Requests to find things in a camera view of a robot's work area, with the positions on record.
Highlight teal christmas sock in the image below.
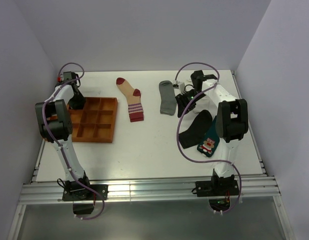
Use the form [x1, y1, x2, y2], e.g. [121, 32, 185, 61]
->
[197, 117, 220, 158]

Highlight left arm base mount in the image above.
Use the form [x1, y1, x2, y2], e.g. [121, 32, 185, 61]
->
[62, 184, 108, 216]

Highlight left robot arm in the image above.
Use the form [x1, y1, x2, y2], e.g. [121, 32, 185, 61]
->
[35, 83, 92, 200]

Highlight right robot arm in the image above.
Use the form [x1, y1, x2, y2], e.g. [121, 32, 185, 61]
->
[176, 70, 249, 197]

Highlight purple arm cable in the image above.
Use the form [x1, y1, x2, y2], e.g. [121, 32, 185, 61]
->
[43, 62, 105, 221]
[174, 61, 243, 215]

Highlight grey sock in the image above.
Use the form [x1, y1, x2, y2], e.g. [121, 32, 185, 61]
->
[158, 80, 177, 116]

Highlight white sock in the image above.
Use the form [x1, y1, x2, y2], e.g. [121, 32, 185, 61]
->
[188, 79, 217, 118]

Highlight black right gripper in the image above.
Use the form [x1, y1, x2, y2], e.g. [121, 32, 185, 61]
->
[175, 89, 207, 118]

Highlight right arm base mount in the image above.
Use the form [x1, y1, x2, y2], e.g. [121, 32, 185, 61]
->
[191, 179, 240, 213]

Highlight beige red striped sock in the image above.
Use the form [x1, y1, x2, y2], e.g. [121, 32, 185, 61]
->
[116, 77, 144, 123]

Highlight orange compartment tray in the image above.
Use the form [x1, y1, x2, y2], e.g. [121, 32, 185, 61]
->
[67, 97, 118, 143]

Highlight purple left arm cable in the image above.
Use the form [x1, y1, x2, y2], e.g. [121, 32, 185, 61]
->
[43, 62, 105, 221]

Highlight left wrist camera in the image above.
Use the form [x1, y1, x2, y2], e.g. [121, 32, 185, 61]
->
[57, 71, 79, 84]

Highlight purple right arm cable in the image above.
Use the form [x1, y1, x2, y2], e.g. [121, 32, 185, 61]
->
[174, 61, 243, 215]

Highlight aluminium table frame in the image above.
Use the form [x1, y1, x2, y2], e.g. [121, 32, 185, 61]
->
[8, 70, 295, 240]

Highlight black sock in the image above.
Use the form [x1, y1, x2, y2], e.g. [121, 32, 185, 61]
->
[178, 110, 213, 149]

